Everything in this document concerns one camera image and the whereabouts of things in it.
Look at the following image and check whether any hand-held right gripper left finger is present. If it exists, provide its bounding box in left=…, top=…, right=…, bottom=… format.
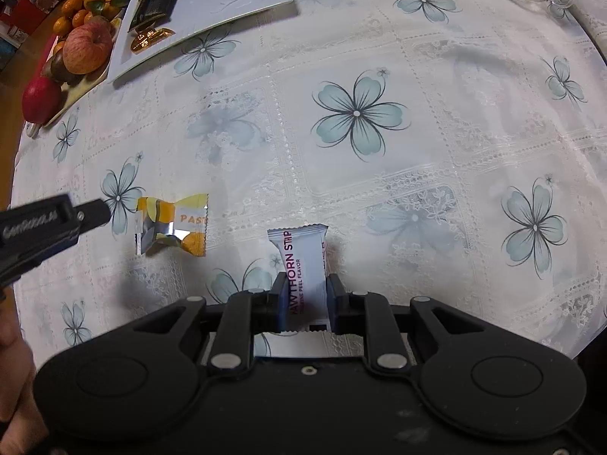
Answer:
left=133, top=272, right=290, bottom=373

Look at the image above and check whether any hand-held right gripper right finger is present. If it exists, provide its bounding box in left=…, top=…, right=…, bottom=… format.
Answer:
left=326, top=272, right=480, bottom=373

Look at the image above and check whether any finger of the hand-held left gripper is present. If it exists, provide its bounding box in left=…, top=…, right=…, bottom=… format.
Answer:
left=76, top=198, right=113, bottom=234

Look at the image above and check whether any white pink snack packet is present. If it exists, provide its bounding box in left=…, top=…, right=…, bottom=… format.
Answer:
left=253, top=224, right=366, bottom=358

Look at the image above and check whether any silver orange snack packet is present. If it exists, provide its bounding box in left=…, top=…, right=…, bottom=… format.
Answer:
left=134, top=193, right=210, bottom=257

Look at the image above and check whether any person's left hand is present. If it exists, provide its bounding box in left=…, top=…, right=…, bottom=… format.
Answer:
left=0, top=294, right=38, bottom=424

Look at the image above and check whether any wooden fruit tray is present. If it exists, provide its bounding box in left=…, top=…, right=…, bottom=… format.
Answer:
left=26, top=0, right=125, bottom=129

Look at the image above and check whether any red fruit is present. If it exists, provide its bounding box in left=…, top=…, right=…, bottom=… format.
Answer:
left=23, top=78, right=63, bottom=124

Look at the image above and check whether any dark purple fruit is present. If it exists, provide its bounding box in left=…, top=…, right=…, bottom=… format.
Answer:
left=45, top=54, right=79, bottom=83

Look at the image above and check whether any white floral tablecloth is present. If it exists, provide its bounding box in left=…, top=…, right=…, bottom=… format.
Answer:
left=9, top=0, right=607, bottom=366

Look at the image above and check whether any red yellow apple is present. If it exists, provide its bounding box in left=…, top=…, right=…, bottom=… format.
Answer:
left=63, top=21, right=113, bottom=75

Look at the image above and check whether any gold orange wrapped snack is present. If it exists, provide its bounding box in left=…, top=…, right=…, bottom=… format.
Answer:
left=130, top=27, right=175, bottom=54

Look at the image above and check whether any pile of leafy mandarins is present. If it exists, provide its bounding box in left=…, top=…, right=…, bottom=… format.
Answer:
left=50, top=0, right=138, bottom=58

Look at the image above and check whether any black snack packet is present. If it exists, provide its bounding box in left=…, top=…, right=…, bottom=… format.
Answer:
left=128, top=0, right=180, bottom=31

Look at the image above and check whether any cluttered shelf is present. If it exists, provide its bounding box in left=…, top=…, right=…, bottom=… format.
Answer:
left=0, top=0, right=67, bottom=53

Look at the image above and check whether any white rectangular plate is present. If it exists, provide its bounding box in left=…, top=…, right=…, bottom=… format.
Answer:
left=108, top=0, right=299, bottom=83

